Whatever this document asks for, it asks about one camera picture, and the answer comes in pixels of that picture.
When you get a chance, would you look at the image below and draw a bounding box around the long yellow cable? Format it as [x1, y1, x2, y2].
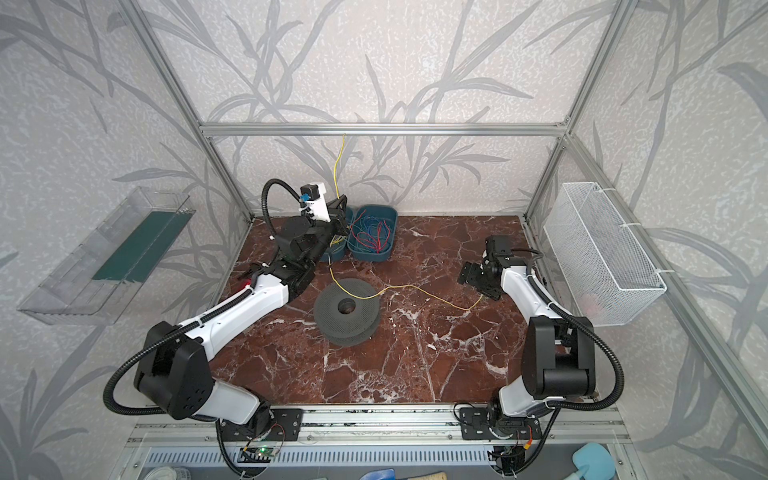
[326, 134, 485, 313]

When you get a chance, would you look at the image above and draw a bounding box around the red blue cable bundle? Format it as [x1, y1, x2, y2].
[350, 212, 392, 253]

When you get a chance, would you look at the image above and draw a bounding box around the teal bin with yellow cables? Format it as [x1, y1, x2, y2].
[321, 236, 347, 263]

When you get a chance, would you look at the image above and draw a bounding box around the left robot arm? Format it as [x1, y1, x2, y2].
[103, 196, 348, 437]

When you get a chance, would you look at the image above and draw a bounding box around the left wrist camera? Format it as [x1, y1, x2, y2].
[300, 182, 331, 222]

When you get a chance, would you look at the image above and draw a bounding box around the white wire mesh basket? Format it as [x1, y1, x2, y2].
[544, 182, 667, 327]

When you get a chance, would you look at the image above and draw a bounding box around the teal bin with red cables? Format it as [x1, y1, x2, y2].
[347, 204, 398, 263]

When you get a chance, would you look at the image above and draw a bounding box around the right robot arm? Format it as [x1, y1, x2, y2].
[458, 235, 626, 440]

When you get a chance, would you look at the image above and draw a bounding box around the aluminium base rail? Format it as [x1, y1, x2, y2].
[125, 403, 631, 446]

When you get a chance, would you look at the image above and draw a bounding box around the light blue plastic object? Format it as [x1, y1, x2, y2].
[565, 443, 616, 480]

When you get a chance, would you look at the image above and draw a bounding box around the clear plastic wall shelf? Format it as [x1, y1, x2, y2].
[18, 187, 196, 326]

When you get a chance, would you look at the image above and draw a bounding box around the green circuit board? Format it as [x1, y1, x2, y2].
[237, 446, 282, 465]

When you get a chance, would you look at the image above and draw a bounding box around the dark grey foam spool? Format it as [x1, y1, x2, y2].
[313, 278, 381, 347]

